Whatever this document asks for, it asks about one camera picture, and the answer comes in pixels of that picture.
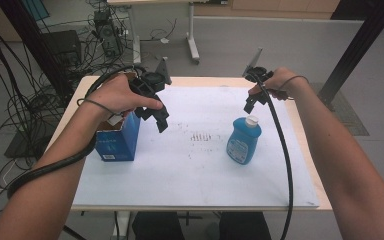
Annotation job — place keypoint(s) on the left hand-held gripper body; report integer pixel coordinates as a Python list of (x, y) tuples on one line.
[(150, 81)]

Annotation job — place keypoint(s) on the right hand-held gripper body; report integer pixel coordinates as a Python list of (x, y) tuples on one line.
[(259, 71)]

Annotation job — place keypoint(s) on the blue cardboard box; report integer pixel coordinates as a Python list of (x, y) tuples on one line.
[(120, 143)]

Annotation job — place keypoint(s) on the blue bottle with white cap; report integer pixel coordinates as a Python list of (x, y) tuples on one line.
[(243, 143)]

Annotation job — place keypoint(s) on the person's right hand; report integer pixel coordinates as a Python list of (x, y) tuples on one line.
[(285, 83)]

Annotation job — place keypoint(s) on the person's left hand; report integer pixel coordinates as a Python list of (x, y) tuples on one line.
[(116, 96)]

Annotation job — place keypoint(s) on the white table mat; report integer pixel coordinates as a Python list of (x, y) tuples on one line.
[(186, 173)]

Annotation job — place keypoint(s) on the white desk with legs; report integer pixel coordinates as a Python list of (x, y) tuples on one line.
[(193, 36)]

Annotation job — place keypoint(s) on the black computer tower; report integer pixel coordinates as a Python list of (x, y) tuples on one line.
[(108, 35)]

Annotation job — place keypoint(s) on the light wooden cabinet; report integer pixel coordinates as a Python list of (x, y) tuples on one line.
[(280, 6)]

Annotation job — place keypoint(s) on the grey floor mat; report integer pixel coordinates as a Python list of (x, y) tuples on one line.
[(346, 116)]

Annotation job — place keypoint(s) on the black equipment box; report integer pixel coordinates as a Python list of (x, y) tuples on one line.
[(63, 46)]

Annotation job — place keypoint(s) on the person's left leg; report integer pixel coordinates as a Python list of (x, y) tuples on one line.
[(160, 228)]

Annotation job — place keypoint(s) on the person's leg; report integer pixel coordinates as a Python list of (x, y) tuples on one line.
[(160, 228), (243, 228)]

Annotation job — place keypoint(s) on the white table leg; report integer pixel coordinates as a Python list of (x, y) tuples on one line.
[(121, 225)]

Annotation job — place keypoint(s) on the person's right leg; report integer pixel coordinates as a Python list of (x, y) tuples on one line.
[(243, 228)]

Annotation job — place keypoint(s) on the black metal stand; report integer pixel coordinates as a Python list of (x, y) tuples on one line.
[(30, 43)]

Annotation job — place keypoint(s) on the dark floor plate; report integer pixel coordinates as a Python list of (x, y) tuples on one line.
[(20, 146)]

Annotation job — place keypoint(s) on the black metal frame post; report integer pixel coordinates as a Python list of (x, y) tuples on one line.
[(356, 50)]

